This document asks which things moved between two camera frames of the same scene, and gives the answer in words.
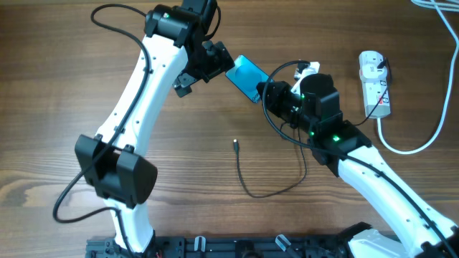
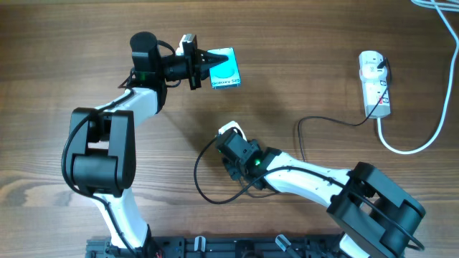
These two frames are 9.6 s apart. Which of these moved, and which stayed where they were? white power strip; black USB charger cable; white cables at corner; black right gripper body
Moved: black right gripper body; black USB charger cable
Stayed: white cables at corner; white power strip
